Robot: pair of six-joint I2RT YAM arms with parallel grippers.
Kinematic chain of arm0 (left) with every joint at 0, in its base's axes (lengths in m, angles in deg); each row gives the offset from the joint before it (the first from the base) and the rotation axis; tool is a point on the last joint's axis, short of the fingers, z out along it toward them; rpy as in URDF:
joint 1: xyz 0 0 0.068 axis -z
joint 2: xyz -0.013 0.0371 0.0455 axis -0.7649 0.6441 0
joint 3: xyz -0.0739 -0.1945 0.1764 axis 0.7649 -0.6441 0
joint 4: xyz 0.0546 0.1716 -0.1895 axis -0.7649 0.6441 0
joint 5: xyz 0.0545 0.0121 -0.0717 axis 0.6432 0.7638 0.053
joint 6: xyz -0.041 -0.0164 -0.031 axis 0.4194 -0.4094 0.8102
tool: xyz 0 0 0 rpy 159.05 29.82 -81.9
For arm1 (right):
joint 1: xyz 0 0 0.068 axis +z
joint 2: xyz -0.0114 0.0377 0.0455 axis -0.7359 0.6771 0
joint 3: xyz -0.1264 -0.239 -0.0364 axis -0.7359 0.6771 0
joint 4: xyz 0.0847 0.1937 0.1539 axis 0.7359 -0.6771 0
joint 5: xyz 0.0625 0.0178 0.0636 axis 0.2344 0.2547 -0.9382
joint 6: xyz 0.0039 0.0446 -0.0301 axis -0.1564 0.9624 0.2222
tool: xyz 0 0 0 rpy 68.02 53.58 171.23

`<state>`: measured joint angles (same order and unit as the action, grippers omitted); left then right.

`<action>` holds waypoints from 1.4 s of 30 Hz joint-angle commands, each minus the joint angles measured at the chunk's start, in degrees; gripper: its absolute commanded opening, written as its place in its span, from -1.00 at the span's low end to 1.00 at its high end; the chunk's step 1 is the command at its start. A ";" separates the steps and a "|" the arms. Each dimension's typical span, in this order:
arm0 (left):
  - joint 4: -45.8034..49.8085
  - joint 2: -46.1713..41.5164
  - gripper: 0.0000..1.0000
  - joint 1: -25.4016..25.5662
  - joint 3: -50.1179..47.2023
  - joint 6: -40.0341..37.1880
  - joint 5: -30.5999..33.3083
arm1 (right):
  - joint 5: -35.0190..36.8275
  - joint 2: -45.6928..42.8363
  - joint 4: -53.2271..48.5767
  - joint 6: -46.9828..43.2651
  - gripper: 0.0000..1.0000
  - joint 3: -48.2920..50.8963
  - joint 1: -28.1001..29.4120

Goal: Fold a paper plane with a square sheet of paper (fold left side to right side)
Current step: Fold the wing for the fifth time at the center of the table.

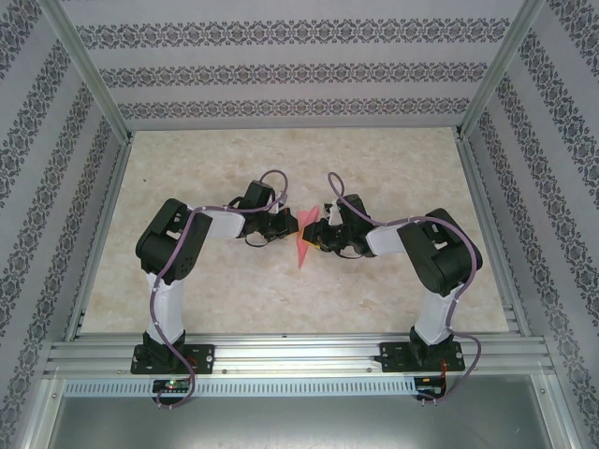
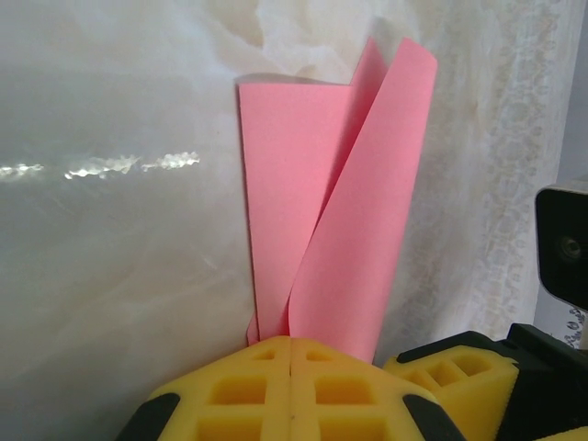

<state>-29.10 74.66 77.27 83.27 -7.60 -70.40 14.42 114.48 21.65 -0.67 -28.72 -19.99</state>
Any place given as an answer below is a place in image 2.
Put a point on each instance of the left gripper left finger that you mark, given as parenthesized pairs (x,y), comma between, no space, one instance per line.
(275,413)

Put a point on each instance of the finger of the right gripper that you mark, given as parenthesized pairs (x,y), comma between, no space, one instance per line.
(482,395)

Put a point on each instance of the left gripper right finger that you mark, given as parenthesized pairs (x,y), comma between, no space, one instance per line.
(303,413)

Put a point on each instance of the pink paper sheet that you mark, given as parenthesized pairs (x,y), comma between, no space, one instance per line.
(294,184)

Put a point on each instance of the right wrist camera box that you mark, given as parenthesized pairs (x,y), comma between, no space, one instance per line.
(565,248)

